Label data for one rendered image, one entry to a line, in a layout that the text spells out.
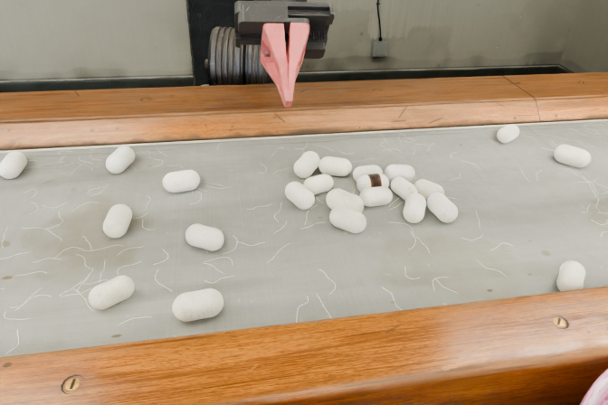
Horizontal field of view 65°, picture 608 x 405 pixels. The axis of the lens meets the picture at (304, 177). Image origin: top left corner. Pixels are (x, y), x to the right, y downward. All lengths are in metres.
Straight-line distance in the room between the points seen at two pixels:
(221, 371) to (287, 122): 0.36
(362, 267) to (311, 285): 0.05
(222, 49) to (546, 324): 0.60
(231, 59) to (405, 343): 0.56
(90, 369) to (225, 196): 0.22
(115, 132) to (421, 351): 0.42
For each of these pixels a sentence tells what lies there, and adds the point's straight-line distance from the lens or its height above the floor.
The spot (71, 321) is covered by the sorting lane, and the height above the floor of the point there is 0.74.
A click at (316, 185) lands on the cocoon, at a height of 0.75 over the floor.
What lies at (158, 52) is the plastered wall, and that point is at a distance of 2.55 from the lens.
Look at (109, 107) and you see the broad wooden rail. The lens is 0.63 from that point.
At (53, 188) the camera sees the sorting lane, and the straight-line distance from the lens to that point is 0.53.
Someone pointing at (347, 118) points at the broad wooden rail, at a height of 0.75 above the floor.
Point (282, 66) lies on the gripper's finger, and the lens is 0.49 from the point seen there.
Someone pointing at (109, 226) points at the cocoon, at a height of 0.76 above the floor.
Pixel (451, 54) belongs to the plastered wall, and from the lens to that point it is 2.84.
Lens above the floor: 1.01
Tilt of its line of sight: 32 degrees down
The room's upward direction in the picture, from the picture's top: 2 degrees clockwise
